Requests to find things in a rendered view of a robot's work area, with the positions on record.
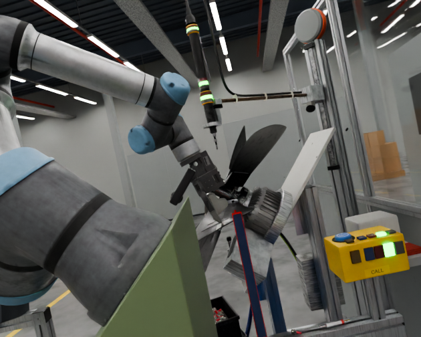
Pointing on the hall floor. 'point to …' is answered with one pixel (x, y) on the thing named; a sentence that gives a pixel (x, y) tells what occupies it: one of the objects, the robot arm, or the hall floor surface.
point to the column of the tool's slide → (343, 208)
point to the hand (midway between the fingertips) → (216, 220)
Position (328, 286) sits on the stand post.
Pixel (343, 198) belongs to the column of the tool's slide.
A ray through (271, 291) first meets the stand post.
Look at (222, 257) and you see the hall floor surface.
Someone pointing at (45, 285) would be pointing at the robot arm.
